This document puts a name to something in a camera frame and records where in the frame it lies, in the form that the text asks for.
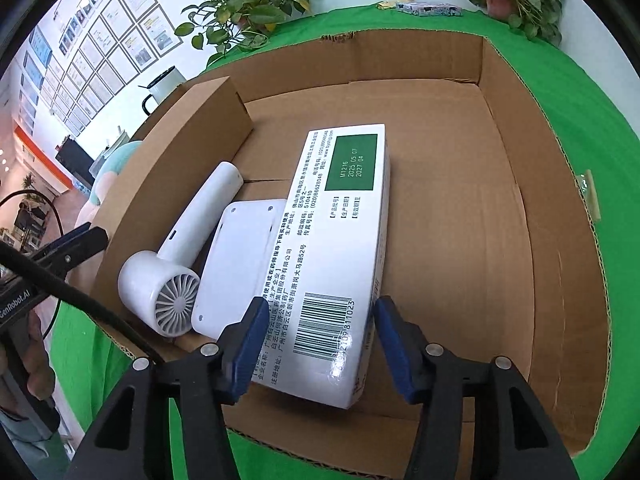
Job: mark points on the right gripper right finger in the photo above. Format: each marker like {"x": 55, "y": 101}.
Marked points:
{"x": 514, "y": 438}

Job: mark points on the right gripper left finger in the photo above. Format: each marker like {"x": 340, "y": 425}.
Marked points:
{"x": 130, "y": 438}

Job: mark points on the white hair dryer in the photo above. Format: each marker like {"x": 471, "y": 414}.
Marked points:
{"x": 160, "y": 288}

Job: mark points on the pig plush toy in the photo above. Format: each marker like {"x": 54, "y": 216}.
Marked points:
{"x": 107, "y": 179}

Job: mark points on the small brown cardboard box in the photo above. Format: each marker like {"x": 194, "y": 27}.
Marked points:
{"x": 206, "y": 126}

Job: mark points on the white plastic device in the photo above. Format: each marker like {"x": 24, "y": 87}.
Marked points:
{"x": 236, "y": 264}

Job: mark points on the white green medicine box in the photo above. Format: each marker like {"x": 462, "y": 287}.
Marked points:
{"x": 326, "y": 268}

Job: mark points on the left hand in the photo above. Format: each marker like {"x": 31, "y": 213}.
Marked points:
{"x": 41, "y": 377}

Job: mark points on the green tablecloth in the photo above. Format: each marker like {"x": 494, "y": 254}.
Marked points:
{"x": 593, "y": 133}

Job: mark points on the black cabinet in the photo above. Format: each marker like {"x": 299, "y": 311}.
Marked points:
{"x": 75, "y": 160}

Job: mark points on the large open cardboard box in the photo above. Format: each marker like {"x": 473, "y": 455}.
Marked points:
{"x": 489, "y": 246}

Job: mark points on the white enamel mug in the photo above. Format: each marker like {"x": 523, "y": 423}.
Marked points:
{"x": 161, "y": 87}

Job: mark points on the left potted plant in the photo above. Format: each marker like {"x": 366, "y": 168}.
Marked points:
{"x": 245, "y": 25}

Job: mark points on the colourful pack at back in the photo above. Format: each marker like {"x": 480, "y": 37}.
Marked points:
{"x": 428, "y": 9}

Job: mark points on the yellow item at back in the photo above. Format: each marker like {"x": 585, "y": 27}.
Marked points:
{"x": 392, "y": 4}

